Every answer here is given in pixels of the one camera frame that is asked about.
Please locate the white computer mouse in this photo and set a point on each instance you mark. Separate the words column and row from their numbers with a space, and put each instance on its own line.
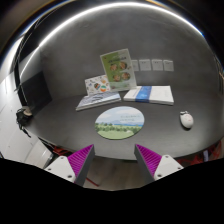
column 186, row 119

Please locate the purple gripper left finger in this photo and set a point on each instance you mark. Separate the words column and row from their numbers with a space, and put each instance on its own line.
column 73, row 168

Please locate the round landscape mouse pad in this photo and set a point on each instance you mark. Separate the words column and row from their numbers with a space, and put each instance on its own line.
column 119, row 123

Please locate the white blue book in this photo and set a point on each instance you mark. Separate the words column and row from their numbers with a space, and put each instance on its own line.
column 151, row 94

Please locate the white wall paper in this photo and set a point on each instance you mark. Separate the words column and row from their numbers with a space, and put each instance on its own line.
column 168, row 65
column 145, row 64
column 157, row 64
column 135, row 65

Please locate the green standing food booklet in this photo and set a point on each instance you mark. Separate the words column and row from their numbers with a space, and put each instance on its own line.
column 119, row 70

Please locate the black monitor screen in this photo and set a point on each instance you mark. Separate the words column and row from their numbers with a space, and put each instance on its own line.
column 36, row 93

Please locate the black bag on floor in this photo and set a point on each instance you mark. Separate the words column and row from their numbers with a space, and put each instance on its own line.
column 23, row 117

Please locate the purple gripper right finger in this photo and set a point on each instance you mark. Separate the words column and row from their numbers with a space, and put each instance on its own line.
column 153, row 165

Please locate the small white food card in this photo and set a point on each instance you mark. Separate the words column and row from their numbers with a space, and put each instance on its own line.
column 98, row 84

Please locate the grey flat book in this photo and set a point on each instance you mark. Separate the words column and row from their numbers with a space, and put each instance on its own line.
column 98, row 100

